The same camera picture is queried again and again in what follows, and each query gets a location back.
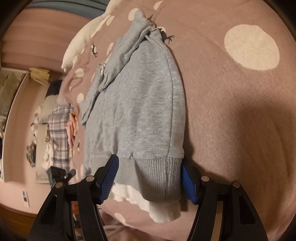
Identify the grey sweatshirt with white trim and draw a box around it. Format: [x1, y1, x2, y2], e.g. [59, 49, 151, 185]
[80, 10, 186, 223]

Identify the plaid blue white pillow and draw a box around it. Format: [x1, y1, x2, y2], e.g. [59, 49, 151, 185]
[48, 105, 72, 172]

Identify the folded orange garment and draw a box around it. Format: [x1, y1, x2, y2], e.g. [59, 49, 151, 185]
[69, 112, 79, 137]

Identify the white goose plush toy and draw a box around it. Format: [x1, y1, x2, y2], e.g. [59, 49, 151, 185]
[61, 0, 124, 72]

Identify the mauve polka dot duvet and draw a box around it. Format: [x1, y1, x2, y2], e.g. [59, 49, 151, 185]
[62, 1, 295, 240]

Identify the teal curtain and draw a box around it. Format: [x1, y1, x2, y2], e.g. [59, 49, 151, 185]
[27, 0, 110, 19]

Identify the white wall power socket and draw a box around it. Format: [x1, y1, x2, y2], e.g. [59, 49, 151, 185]
[22, 191, 30, 208]

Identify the straw tassel wall hanging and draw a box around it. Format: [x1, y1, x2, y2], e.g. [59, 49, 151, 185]
[29, 68, 50, 86]

